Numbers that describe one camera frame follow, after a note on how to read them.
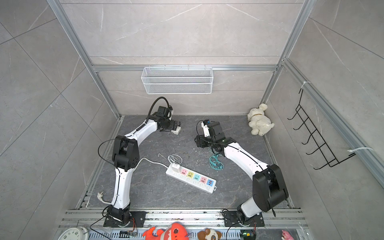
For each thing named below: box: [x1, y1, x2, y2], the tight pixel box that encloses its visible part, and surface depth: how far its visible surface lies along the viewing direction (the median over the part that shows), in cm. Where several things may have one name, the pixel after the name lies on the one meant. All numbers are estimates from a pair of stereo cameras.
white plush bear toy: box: [247, 103, 275, 137], surface depth 108 cm
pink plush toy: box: [281, 230, 294, 240], surface depth 69 cm
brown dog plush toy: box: [197, 228, 222, 240], surface depth 69 cm
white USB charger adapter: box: [171, 163, 181, 173], surface depth 85 cm
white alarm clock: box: [58, 226, 90, 240], surface depth 68 cm
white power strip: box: [165, 163, 217, 194], surface depth 86 cm
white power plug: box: [97, 191, 112, 204], surface depth 81 cm
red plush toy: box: [143, 223, 189, 240], surface depth 66 cm
